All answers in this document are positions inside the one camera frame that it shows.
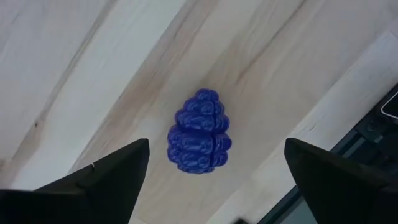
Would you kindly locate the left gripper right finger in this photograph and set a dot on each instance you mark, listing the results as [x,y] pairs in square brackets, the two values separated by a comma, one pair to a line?
[342,196]

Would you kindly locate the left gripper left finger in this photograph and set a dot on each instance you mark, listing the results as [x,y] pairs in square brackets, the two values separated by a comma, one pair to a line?
[93,196]

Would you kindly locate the purple grape bunch toy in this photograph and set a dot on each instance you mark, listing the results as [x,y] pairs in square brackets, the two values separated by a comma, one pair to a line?
[199,137]

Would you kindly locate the black metal table frame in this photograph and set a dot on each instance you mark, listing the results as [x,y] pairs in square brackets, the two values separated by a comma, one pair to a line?
[367,137]

